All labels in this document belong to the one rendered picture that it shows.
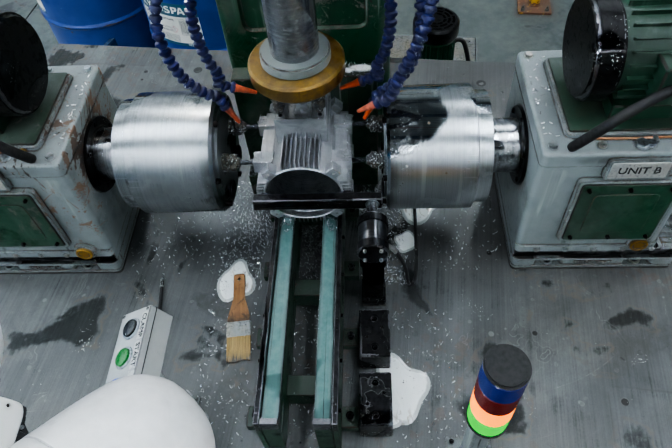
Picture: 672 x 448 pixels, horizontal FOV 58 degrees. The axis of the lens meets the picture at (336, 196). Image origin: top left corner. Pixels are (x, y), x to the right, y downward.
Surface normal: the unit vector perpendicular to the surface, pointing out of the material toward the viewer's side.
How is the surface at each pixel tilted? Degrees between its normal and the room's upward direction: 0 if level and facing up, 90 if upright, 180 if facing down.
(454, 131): 32
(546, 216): 90
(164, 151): 43
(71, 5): 90
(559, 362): 0
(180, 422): 50
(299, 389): 0
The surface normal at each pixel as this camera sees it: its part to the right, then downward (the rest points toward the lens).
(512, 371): -0.06, -0.62
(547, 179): -0.03, 0.78
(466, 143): -0.06, 0.01
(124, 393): 0.02, -0.95
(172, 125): -0.07, -0.31
